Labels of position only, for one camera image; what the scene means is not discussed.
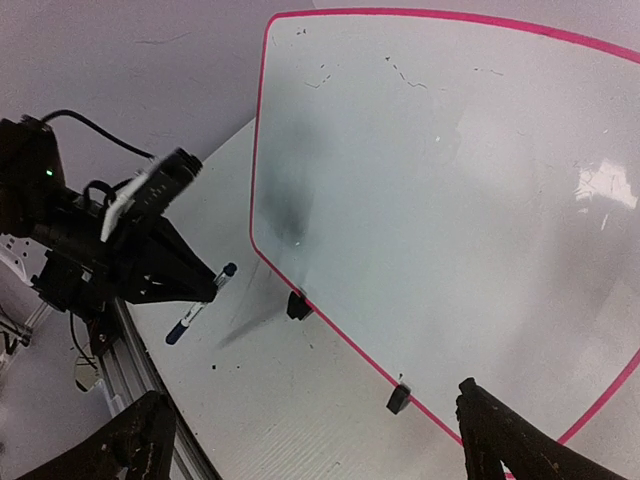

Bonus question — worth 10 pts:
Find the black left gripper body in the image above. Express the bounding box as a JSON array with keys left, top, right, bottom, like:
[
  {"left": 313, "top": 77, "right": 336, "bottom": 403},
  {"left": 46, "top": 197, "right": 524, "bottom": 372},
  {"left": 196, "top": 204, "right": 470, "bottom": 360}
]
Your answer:
[{"left": 30, "top": 194, "right": 150, "bottom": 313}]

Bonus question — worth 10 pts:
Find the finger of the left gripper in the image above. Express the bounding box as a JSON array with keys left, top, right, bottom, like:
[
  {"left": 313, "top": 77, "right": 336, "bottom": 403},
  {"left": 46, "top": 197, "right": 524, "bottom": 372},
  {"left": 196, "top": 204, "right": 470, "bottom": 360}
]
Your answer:
[
  {"left": 119, "top": 272, "right": 215, "bottom": 304},
  {"left": 134, "top": 218, "right": 215, "bottom": 277}
]

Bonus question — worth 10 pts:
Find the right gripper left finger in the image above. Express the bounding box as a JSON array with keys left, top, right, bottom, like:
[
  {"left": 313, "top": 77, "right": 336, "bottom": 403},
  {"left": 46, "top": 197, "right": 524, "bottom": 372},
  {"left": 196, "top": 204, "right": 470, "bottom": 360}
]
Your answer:
[{"left": 22, "top": 391, "right": 176, "bottom": 479}]

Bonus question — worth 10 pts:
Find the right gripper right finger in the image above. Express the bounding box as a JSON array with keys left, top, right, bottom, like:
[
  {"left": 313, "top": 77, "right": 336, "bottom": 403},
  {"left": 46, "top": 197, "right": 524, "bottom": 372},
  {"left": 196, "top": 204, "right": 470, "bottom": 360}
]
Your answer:
[{"left": 456, "top": 377, "right": 624, "bottom": 480}]

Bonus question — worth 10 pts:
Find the whiteboard marker pen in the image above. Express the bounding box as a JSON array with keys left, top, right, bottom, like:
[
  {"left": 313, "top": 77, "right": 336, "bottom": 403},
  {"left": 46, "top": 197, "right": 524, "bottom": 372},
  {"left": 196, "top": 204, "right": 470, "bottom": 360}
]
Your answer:
[{"left": 165, "top": 262, "right": 238, "bottom": 345}]

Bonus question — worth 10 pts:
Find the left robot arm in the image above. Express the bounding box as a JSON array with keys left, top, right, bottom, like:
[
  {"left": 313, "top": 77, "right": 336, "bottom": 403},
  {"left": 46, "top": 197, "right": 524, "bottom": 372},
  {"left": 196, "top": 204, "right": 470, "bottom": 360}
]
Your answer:
[{"left": 1, "top": 116, "right": 218, "bottom": 319}]

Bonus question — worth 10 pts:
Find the right black whiteboard stand clip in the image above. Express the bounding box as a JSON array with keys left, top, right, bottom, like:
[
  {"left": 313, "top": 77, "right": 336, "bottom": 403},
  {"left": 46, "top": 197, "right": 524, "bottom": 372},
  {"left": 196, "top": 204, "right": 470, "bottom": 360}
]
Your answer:
[{"left": 386, "top": 383, "right": 411, "bottom": 415}]

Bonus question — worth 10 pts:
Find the black whiteboard stand clip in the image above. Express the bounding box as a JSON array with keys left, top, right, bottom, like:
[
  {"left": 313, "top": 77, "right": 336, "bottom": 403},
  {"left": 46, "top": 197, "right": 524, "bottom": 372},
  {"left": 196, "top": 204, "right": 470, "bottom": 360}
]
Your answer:
[
  {"left": 286, "top": 291, "right": 313, "bottom": 321},
  {"left": 386, "top": 383, "right": 411, "bottom": 415}
]

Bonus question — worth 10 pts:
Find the left black whiteboard stand clip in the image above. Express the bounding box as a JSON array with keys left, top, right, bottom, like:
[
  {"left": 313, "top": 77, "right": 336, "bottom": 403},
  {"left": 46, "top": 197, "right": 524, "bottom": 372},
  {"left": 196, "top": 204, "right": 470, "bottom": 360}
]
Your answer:
[{"left": 286, "top": 291, "right": 313, "bottom": 321}]

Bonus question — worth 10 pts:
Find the pink framed whiteboard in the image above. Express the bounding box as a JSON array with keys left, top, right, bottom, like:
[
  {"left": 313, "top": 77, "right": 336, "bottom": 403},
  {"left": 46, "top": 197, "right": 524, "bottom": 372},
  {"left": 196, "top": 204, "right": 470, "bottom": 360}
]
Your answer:
[{"left": 250, "top": 8, "right": 639, "bottom": 442}]

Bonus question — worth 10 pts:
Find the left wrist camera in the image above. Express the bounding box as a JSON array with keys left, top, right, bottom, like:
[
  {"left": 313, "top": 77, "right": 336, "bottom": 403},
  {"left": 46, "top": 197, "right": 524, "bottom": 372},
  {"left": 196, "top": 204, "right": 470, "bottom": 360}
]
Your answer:
[{"left": 100, "top": 148, "right": 203, "bottom": 243}]

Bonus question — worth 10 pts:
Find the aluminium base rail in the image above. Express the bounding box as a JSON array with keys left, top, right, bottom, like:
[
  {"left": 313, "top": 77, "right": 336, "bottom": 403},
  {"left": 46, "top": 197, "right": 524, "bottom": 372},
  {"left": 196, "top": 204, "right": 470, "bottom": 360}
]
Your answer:
[{"left": 19, "top": 294, "right": 221, "bottom": 480}]

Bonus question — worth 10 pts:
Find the black left camera cable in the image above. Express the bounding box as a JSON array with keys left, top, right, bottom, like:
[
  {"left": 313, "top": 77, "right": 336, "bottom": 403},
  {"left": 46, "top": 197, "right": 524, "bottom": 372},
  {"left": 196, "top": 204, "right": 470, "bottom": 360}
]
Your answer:
[{"left": 39, "top": 109, "right": 156, "bottom": 162}]

